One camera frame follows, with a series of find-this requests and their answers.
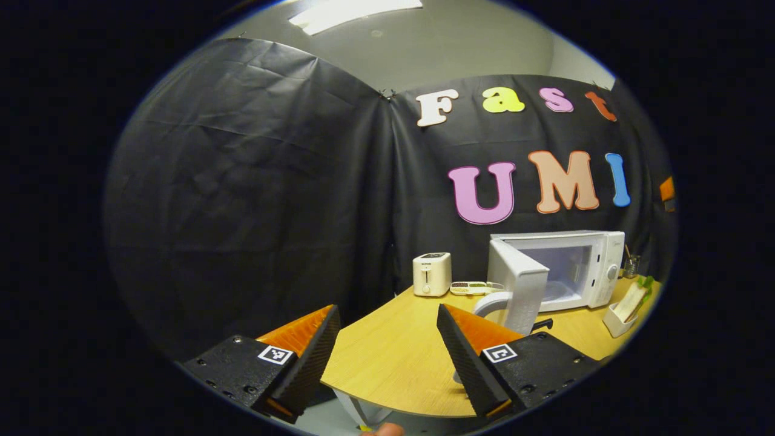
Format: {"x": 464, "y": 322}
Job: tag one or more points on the white toaster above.
{"x": 431, "y": 275}

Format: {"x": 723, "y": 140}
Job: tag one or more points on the black backdrop clip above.
{"x": 387, "y": 94}

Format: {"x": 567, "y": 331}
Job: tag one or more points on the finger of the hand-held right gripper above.
{"x": 667, "y": 191}

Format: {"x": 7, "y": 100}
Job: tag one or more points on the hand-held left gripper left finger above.
{"x": 312, "y": 369}

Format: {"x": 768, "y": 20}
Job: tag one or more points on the white microwave oven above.
{"x": 599, "y": 266}

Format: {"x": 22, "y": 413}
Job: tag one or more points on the ceiling light panel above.
{"x": 354, "y": 13}

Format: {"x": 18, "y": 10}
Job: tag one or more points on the white table leg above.
{"x": 363, "y": 412}

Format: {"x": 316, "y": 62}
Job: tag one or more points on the sandwich with green lettuce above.
{"x": 636, "y": 297}

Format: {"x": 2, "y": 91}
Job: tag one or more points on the white snack dish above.
{"x": 475, "y": 287}

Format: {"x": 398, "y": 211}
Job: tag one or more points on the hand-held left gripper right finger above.
{"x": 465, "y": 369}

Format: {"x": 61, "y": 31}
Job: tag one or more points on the black backdrop cloth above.
{"x": 242, "y": 200}

